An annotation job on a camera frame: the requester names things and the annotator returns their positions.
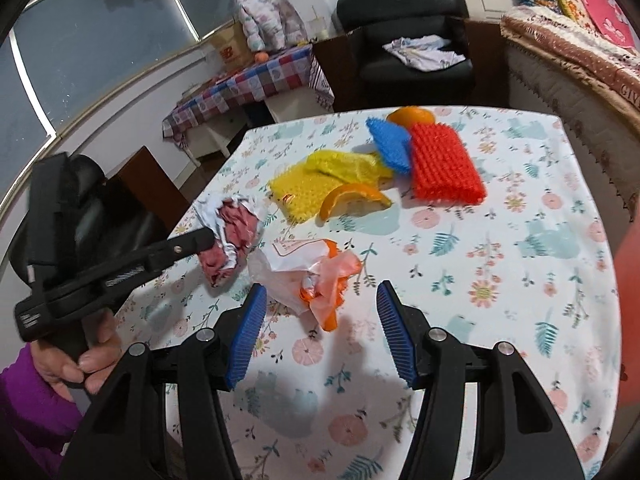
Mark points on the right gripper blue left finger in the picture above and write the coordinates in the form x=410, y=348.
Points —
x=244, y=325

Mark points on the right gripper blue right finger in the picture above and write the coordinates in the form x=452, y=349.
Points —
x=394, y=317

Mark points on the orange white plastic bag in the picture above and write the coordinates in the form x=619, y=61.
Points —
x=306, y=276

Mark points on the red white wrapper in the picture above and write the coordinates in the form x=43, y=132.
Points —
x=237, y=222

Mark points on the yellow foam fruit net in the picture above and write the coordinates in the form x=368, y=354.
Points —
x=311, y=187

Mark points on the curved orange peel strip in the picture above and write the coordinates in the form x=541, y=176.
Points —
x=352, y=199

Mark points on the red foam fruit net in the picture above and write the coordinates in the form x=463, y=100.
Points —
x=442, y=172

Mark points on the blue foam fruit net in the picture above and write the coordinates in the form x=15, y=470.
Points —
x=393, y=144

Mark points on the orange peel half dome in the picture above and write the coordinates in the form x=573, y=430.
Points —
x=408, y=116

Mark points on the purple sleeve forearm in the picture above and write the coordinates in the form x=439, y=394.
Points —
x=36, y=422

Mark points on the pink plastic trash bucket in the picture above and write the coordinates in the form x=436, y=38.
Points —
x=627, y=268

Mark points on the person's left hand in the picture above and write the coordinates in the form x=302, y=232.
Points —
x=91, y=369

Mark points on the floral tablecloth on table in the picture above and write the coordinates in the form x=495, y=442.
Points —
x=531, y=265

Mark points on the plaid cloth side table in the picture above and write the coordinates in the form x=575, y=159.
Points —
x=283, y=72

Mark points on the brown paper bag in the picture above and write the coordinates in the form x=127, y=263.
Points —
x=230, y=43

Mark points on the small orange fruit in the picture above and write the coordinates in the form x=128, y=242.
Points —
x=261, y=57

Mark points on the white cloth on armchair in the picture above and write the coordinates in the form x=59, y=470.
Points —
x=425, y=54

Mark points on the black leather armchair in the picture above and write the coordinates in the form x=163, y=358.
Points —
x=363, y=75

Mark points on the hanging floral puffer jacket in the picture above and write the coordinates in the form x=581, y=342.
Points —
x=270, y=25

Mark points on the plastic cup with straw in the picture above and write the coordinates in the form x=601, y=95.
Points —
x=318, y=28

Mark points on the bed with brown blanket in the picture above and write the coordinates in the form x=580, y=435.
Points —
x=603, y=129

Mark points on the floral white quilt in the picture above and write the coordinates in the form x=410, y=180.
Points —
x=615, y=67

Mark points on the yellow floral pillow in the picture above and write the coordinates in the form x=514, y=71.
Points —
x=577, y=12

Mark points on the pink floral pillow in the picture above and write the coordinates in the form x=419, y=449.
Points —
x=612, y=23

